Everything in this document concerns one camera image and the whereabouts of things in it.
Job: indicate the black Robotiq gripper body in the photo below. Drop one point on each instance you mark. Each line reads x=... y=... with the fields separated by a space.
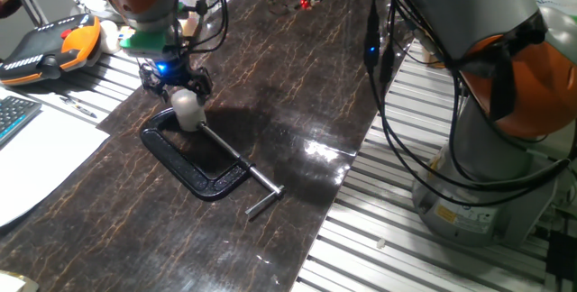
x=173 y=72

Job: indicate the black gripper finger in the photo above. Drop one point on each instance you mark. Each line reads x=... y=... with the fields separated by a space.
x=153 y=82
x=203 y=85

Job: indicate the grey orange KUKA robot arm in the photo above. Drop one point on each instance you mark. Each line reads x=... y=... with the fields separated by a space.
x=469 y=8

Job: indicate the white translucent plastic jar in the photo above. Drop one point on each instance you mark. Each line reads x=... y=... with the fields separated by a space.
x=190 y=120

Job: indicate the black C-clamp with steel screw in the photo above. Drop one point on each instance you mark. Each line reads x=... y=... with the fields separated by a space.
x=180 y=166

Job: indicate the green flange adapter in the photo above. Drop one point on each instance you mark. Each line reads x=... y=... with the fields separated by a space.
x=144 y=42

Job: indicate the white round object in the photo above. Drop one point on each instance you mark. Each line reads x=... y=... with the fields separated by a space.
x=109 y=37

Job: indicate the dark brown marble pattern mat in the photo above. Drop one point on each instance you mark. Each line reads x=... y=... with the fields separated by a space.
x=270 y=103

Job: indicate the dark pen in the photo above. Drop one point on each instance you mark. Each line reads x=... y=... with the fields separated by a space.
x=79 y=108

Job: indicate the orange black teach pendant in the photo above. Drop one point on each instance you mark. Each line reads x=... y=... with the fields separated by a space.
x=49 y=53

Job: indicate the large white paper sheet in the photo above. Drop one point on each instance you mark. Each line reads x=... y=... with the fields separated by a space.
x=40 y=161

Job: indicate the black computer keyboard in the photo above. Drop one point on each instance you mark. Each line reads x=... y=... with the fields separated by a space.
x=15 y=114

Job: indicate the tiny white plastic bit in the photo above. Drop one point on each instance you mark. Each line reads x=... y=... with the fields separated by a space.
x=381 y=243

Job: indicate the gold foil box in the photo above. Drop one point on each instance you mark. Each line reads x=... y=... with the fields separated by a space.
x=18 y=283

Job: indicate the white plastic bag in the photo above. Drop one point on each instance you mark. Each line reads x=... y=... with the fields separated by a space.
x=563 y=2

